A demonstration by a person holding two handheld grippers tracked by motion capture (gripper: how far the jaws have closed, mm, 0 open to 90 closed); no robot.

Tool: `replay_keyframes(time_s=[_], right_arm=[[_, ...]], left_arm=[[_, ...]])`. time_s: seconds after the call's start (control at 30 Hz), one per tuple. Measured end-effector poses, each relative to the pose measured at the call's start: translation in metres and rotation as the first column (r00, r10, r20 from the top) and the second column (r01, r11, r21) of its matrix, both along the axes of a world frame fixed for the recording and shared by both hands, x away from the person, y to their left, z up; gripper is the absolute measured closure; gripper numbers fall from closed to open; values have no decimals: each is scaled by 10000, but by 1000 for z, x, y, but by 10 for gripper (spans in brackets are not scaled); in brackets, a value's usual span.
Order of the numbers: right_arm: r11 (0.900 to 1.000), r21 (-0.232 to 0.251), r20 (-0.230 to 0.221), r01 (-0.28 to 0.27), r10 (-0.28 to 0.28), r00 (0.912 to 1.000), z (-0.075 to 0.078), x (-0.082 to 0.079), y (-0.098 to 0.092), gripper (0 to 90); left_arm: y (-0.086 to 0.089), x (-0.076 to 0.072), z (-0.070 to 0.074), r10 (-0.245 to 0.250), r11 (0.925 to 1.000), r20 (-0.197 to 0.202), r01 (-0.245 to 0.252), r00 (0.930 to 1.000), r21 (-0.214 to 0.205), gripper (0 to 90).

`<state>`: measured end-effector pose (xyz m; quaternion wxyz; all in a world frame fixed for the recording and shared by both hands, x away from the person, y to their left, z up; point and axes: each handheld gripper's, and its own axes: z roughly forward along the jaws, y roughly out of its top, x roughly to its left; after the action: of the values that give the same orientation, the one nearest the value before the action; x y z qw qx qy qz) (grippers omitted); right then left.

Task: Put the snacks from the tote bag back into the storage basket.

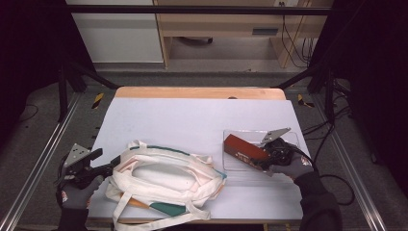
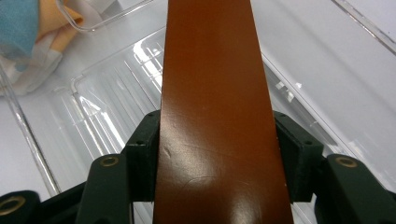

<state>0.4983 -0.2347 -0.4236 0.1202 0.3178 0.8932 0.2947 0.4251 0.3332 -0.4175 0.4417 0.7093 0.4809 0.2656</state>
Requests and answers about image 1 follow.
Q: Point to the person's left hand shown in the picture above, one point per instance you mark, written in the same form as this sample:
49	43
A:
78	197

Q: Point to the black curtain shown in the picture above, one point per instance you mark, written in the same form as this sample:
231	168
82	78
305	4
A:
29	48
375	64

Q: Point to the aluminium rail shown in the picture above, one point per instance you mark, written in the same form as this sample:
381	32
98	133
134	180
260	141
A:
41	154
356	170

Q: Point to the black frame strut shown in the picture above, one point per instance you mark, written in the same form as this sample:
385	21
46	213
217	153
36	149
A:
93	75
301	75

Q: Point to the white cabinet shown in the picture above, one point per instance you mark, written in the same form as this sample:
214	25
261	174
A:
118	35

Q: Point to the white table mat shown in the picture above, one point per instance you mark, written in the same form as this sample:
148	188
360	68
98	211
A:
179	122

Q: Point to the clear plastic storage box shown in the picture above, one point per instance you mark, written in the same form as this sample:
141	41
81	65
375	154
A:
234	165

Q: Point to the cream canvas tote bag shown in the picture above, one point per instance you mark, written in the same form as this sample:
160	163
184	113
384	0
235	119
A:
163	189

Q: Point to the red rectangular box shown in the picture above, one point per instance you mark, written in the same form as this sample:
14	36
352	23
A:
245	150

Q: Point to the light wooden desk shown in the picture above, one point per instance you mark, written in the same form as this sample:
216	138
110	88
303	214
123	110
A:
218	24

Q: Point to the yellow black tape strip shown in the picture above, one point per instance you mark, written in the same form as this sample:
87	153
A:
301	101
98	100

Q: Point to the person's right hand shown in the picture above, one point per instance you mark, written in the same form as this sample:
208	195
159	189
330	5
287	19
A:
296	166

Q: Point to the black horizontal frame bar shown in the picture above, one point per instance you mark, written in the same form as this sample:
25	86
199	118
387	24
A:
192	10

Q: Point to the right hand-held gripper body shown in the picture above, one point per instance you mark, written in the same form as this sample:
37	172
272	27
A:
279	150

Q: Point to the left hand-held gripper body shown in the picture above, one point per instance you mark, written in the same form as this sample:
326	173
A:
77	157

